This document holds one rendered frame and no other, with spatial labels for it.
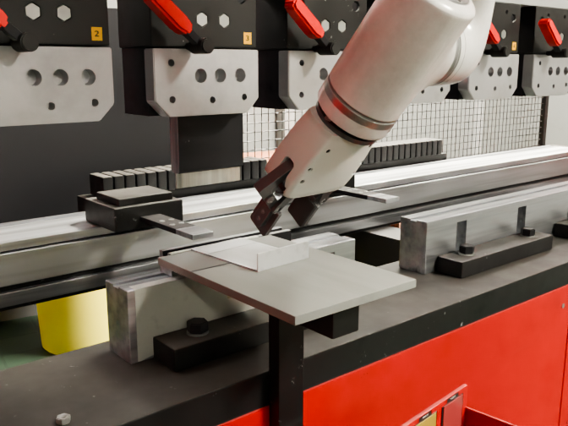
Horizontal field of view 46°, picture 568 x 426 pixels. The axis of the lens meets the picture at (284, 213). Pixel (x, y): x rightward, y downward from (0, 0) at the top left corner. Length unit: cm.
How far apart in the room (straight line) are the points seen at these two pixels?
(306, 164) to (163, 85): 21
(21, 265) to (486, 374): 77
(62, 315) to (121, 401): 227
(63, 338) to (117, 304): 223
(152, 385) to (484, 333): 59
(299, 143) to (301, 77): 24
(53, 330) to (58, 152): 183
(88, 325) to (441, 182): 185
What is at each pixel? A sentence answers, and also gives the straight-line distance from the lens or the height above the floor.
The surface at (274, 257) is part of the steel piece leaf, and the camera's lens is 80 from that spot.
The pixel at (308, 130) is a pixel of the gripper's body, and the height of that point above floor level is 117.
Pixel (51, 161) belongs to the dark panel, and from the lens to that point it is 134.
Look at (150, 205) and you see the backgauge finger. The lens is 107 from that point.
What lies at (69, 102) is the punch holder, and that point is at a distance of 75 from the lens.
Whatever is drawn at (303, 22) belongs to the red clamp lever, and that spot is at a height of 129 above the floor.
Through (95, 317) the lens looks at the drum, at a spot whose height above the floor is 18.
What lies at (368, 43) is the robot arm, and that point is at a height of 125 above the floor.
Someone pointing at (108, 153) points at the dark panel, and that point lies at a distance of 138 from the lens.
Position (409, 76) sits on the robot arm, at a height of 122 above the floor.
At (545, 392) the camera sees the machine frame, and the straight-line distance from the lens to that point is 142.
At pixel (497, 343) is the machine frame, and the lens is 122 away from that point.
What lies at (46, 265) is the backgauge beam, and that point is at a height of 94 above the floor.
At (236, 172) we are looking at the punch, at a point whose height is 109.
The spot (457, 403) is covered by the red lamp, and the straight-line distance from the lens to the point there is 89.
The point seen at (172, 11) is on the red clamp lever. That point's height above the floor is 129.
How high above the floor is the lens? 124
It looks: 12 degrees down
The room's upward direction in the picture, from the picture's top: straight up
